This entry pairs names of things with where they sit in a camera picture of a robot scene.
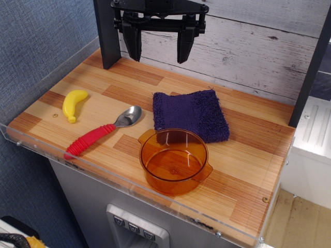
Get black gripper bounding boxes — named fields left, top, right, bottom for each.
left=111, top=0, right=209, bottom=64

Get red handled metal spoon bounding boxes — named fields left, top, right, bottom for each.
left=64, top=105, right=142, bottom=160

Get orange transparent pot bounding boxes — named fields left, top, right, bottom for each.
left=139, top=129, right=213, bottom=196

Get purple folded towel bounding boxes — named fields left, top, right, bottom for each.
left=153, top=89, right=230, bottom=143

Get yellow toy banana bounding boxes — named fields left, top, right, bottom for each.
left=62, top=89, right=88, bottom=123

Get clear acrylic table guard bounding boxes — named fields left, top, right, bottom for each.
left=8, top=33, right=301, bottom=247

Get grey cabinet front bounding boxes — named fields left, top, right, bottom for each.
left=51, top=161, right=236, bottom=247

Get silver dispenser panel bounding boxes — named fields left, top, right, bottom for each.
left=106, top=204, right=170, bottom=247

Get white ridged side appliance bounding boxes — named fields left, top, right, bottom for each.
left=280, top=97, right=330, bottom=209

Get yellow tape piece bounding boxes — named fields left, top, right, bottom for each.
left=26, top=236, right=47, bottom=248

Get left dark vertical post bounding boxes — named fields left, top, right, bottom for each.
left=93, top=0, right=122, bottom=69

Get dark vertical post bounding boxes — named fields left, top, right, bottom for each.
left=93, top=0, right=122, bottom=69
left=288, top=7, right=330, bottom=128

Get right dark vertical post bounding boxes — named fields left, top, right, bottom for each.
left=288, top=7, right=330, bottom=128

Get black sleeved cable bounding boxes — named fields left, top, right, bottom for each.
left=0, top=232, right=29, bottom=248

